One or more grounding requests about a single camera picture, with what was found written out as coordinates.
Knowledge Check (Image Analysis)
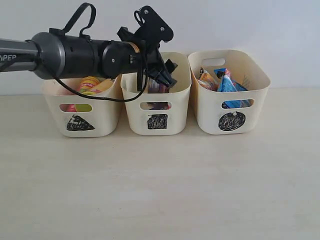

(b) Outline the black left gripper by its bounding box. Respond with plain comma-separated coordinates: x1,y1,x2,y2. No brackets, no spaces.
147,43,178,88

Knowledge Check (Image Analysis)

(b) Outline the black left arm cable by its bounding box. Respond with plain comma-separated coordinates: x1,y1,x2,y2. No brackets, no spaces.
51,2,148,103

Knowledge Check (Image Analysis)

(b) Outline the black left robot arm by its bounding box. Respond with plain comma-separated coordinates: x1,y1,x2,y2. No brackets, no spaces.
0,32,177,88

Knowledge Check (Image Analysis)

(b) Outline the purple juice carton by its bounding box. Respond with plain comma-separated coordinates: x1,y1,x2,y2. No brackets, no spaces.
147,78,171,110

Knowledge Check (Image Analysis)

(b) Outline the cream bin with triangle mark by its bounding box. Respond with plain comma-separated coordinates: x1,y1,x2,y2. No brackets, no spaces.
43,75,123,137

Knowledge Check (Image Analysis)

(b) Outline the cream bin with square mark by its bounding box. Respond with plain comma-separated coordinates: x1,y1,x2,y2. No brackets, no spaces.
125,52,192,135

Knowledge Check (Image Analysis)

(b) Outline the cream bin with circle mark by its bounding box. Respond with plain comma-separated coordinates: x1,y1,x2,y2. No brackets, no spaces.
188,49,271,135

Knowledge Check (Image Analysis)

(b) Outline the small red chips can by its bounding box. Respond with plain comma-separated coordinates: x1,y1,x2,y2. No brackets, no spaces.
74,90,94,113

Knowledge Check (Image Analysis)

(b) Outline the blue noodle packet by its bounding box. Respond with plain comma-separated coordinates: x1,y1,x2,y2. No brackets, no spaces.
214,68,252,109

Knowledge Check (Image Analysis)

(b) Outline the yellow chips can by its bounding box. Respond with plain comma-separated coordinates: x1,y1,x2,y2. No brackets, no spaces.
91,79,114,94

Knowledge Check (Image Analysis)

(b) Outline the tall pink chips can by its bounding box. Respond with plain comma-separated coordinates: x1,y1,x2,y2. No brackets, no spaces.
64,76,100,112

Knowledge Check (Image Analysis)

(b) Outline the orange snack bag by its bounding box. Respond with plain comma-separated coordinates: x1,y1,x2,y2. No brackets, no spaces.
197,67,220,92

